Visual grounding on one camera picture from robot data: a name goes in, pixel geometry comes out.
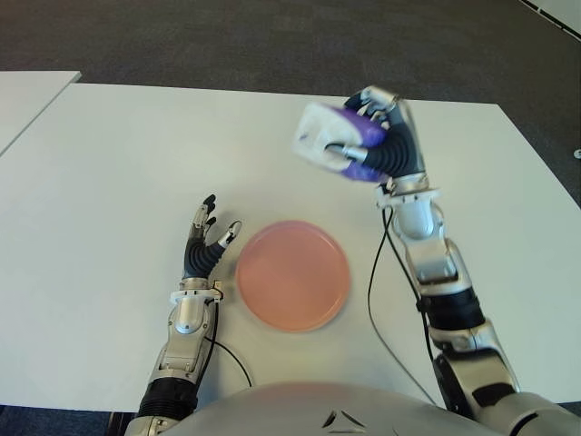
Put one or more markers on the grey robot torso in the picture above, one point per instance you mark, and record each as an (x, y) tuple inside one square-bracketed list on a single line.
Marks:
[(318, 409)]

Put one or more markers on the round pink plate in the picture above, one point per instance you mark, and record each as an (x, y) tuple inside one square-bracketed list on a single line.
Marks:
[(292, 277)]

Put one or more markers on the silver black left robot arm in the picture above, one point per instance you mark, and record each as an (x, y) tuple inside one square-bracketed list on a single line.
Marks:
[(186, 318)]

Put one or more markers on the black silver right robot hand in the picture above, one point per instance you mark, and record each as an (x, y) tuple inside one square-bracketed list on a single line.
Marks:
[(401, 150)]

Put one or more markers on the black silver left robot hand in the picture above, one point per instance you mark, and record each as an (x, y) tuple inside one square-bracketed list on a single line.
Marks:
[(197, 259)]

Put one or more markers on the purple white tissue pack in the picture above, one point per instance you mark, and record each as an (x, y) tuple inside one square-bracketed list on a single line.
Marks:
[(318, 131)]

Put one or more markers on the white neighbouring table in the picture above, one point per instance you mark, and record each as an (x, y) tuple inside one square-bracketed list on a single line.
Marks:
[(22, 104)]

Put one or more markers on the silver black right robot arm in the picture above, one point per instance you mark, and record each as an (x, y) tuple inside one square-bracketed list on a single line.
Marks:
[(436, 263)]

